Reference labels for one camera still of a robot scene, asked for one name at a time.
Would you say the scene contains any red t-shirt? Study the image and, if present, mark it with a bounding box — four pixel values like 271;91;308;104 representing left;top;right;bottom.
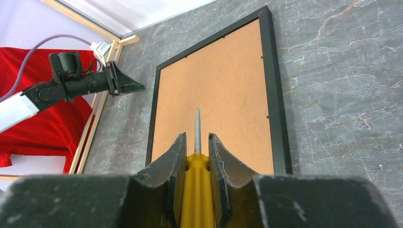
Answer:
0;47;95;174

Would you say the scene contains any yellow handled screwdriver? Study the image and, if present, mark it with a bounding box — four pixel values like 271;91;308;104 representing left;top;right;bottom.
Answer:
180;108;215;228

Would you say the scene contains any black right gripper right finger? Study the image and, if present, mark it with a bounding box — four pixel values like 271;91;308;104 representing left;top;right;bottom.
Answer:
209;133;397;228

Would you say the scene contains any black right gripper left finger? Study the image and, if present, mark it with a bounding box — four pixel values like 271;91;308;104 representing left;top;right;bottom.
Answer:
0;133;186;228

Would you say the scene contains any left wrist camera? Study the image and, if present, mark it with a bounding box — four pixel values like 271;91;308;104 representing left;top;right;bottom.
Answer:
90;41;111;67

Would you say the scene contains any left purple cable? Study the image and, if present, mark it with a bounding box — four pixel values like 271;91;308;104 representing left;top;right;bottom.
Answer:
0;34;94;103

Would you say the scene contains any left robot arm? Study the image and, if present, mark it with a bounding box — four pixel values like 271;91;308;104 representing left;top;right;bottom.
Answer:
0;52;145;132

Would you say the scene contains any black picture frame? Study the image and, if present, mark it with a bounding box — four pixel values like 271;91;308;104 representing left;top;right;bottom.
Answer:
145;6;292;175

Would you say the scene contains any wooden rack frame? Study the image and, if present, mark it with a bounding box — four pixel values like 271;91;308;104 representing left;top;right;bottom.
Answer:
0;0;141;181

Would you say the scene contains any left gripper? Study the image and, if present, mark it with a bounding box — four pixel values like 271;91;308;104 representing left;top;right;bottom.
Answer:
105;61;145;96

